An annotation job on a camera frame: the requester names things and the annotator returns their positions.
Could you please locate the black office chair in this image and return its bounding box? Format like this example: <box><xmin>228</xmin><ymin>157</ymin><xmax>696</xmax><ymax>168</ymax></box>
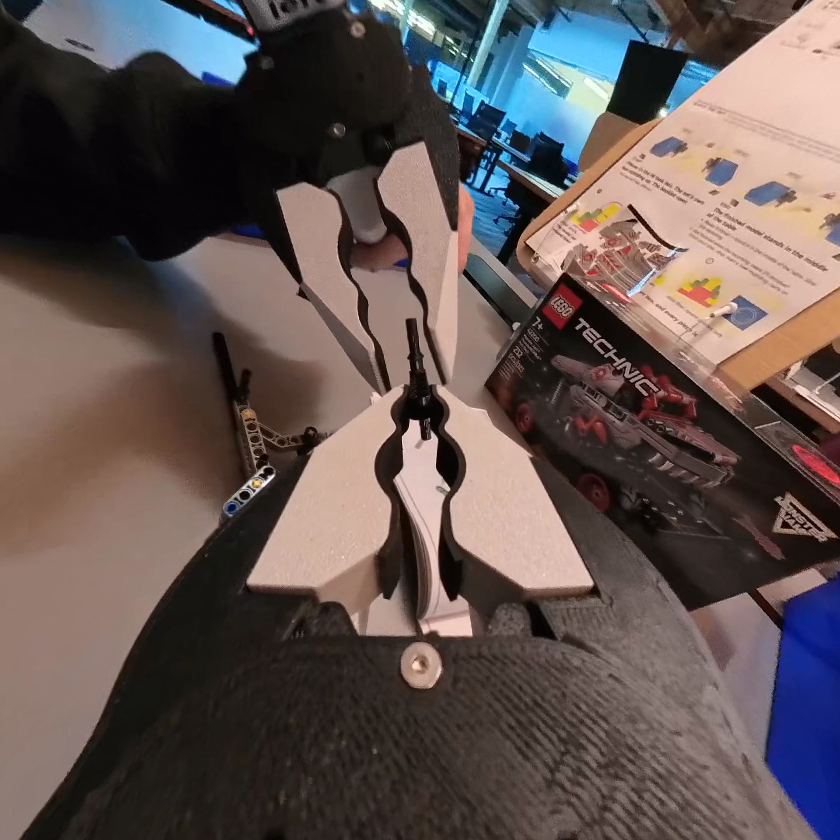
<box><xmin>528</xmin><ymin>131</ymin><xmax>572</xmax><ymax>188</ymax></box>

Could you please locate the wooden board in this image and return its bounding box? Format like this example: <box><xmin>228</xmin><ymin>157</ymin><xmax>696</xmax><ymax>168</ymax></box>
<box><xmin>515</xmin><ymin>112</ymin><xmax>840</xmax><ymax>398</ymax></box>

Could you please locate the printed instruction sheet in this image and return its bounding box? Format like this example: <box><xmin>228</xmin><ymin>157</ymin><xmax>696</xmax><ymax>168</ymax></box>
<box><xmin>528</xmin><ymin>0</ymin><xmax>840</xmax><ymax>365</ymax></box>

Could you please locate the blue container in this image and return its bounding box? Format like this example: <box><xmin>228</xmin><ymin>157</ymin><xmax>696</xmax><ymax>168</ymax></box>
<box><xmin>766</xmin><ymin>577</ymin><xmax>840</xmax><ymax>840</ymax></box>

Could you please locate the black toy connector pin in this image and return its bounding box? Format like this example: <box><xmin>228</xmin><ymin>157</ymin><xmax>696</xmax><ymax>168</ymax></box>
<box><xmin>402</xmin><ymin>318</ymin><xmax>435</xmax><ymax>441</ymax></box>

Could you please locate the dark background table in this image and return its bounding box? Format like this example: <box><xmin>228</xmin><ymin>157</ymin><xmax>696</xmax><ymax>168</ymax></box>
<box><xmin>456</xmin><ymin>125</ymin><xmax>571</xmax><ymax>263</ymax></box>

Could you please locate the person's left hand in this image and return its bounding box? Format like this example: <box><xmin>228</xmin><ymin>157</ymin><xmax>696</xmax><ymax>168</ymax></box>
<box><xmin>351</xmin><ymin>187</ymin><xmax>475</xmax><ymax>271</ymax></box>

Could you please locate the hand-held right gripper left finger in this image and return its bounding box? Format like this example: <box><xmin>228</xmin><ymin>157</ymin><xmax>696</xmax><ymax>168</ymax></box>
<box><xmin>246</xmin><ymin>386</ymin><xmax>403</xmax><ymax>634</ymax></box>

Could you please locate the black monitor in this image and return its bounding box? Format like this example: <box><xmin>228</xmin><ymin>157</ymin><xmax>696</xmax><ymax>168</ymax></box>
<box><xmin>607</xmin><ymin>39</ymin><xmax>689</xmax><ymax>124</ymax></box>

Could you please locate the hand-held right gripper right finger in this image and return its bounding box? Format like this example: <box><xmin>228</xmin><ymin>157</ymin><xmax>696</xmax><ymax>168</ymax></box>
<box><xmin>430</xmin><ymin>385</ymin><xmax>595</xmax><ymax>631</ymax></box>

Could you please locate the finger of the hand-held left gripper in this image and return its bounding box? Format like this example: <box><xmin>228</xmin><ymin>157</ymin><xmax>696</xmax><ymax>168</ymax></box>
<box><xmin>274</xmin><ymin>184</ymin><xmax>391</xmax><ymax>396</ymax></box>
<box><xmin>375</xmin><ymin>139</ymin><xmax>460</xmax><ymax>386</ymax></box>

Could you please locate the grey black toy brick assembly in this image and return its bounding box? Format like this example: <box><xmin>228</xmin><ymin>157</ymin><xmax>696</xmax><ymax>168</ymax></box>
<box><xmin>211</xmin><ymin>331</ymin><xmax>329</xmax><ymax>522</ymax></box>

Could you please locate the black toy set box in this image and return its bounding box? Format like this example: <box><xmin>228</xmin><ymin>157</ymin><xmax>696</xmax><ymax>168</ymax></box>
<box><xmin>484</xmin><ymin>272</ymin><xmax>840</xmax><ymax>611</ymax></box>

